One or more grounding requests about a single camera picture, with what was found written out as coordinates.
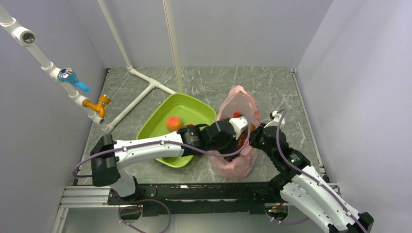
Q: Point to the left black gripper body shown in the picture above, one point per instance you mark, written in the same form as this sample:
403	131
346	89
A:
226	147

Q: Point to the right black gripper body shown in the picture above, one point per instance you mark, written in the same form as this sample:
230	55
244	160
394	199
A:
257	140

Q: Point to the pink plastic bag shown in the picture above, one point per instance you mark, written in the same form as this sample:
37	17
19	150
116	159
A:
238	100

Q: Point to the orange fake fruit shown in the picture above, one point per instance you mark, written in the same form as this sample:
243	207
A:
174	123

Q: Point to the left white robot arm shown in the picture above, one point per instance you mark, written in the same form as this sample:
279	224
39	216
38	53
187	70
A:
109	157

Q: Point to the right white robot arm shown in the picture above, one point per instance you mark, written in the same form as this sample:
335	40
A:
299	184

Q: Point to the green plastic tray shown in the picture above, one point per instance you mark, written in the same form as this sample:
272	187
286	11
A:
190	110

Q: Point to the orange faucet tap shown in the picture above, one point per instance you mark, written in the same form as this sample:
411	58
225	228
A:
99	107

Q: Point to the beige vertical pole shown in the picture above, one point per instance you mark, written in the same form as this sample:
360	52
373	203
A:
173	43

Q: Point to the blue valve tap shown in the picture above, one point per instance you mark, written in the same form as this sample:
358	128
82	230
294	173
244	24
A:
69	76

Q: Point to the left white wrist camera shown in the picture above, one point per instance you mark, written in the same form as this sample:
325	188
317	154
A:
239	123

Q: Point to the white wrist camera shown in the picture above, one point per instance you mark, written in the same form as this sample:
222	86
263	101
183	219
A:
275	117
239	123

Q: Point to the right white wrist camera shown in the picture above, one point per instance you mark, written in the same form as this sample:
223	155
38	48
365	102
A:
275	117

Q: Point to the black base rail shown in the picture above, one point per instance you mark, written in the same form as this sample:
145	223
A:
200	198

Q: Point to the white PVC pipe frame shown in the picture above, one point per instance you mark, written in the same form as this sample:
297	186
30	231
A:
27	39

